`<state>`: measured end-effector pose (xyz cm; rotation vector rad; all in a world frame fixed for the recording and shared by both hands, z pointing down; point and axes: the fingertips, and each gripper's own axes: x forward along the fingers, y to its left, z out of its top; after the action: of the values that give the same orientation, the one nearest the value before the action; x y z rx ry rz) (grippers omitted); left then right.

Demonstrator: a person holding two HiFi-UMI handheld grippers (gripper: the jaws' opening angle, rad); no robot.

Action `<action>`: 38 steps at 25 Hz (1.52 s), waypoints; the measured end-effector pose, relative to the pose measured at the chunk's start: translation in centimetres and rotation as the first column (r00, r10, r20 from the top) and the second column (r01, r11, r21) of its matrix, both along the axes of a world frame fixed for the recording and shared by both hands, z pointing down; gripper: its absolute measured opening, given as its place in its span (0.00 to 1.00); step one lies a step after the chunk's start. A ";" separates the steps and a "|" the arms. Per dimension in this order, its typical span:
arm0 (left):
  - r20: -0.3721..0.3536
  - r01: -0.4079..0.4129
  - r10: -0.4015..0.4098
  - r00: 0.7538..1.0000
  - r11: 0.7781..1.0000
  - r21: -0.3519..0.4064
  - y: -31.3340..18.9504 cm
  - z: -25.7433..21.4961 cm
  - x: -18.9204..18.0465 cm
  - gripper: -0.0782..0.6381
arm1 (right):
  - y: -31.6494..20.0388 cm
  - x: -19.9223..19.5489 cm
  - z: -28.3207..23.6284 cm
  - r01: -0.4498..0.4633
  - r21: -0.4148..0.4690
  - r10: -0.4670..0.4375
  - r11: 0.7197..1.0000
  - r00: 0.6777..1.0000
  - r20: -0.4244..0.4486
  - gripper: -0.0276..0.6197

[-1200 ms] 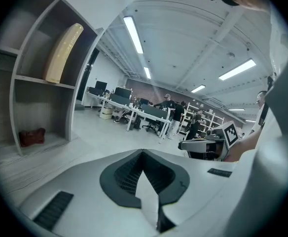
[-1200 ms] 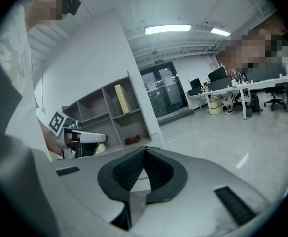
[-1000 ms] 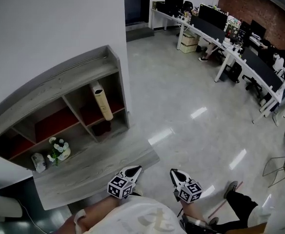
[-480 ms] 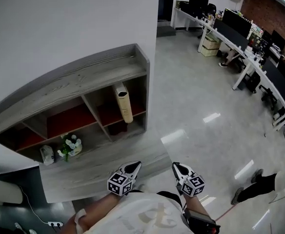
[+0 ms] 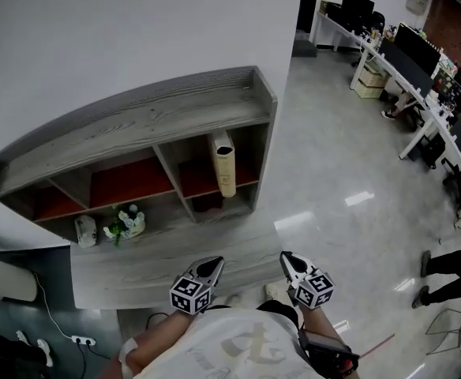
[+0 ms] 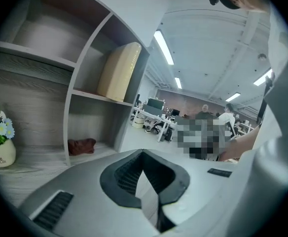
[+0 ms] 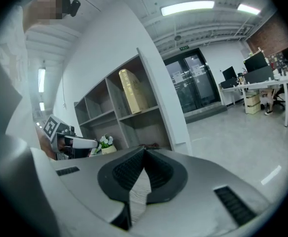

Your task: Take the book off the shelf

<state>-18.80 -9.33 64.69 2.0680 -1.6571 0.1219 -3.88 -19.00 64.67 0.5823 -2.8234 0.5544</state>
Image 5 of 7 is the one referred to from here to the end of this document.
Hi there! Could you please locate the grey wooden shelf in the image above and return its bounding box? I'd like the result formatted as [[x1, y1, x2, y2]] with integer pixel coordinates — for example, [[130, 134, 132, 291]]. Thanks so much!
[[0, 66, 279, 241]]

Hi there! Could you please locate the person's white printed shirt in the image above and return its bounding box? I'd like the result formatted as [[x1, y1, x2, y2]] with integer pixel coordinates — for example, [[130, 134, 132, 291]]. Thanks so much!
[[133, 305, 328, 379]]

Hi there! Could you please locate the black wire chair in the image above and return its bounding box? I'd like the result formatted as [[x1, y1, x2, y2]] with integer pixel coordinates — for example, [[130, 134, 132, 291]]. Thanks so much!
[[425, 306, 461, 358]]

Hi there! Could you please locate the person's right forearm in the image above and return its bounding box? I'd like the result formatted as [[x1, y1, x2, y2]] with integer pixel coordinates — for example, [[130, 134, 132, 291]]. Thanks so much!
[[293, 305, 360, 379]]

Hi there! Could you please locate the beige cylinder cushion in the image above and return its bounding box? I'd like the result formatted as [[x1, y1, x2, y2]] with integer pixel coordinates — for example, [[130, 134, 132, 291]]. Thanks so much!
[[0, 252, 39, 303]]

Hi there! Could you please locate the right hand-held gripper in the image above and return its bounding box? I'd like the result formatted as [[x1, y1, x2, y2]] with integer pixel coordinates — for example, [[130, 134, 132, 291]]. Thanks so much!
[[279, 250, 336, 311]]

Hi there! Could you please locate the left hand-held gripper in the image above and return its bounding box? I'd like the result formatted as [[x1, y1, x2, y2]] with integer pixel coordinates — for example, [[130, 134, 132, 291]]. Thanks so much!
[[169, 256, 226, 316]]

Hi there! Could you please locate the cream storage crate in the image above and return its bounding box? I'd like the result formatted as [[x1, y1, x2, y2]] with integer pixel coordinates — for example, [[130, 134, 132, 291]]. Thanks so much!
[[354, 62, 390, 100]]

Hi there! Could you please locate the black wrist device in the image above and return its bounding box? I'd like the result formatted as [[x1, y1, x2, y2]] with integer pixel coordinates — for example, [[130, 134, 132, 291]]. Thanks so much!
[[297, 328, 361, 375]]

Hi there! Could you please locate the white power cable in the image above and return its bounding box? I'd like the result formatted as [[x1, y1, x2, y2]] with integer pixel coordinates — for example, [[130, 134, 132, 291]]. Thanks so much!
[[32, 271, 76, 340]]

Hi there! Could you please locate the black office chair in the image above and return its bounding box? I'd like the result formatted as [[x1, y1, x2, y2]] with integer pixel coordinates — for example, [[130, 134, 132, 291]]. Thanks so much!
[[440, 157, 461, 197]]

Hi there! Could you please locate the person's light shoe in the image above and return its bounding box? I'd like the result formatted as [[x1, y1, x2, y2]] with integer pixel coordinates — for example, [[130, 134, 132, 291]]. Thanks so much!
[[263, 282, 291, 303]]

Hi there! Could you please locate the cream book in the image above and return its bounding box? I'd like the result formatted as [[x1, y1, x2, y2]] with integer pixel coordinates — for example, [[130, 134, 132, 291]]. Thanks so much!
[[211, 129, 238, 199]]

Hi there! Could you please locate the person's left forearm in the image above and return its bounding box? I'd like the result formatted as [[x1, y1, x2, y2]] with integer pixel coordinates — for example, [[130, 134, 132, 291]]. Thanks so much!
[[110, 309, 202, 379]]

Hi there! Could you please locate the long white office desk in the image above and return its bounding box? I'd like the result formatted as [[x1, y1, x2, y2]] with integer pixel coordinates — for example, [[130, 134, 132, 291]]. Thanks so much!
[[309, 10, 461, 244]]

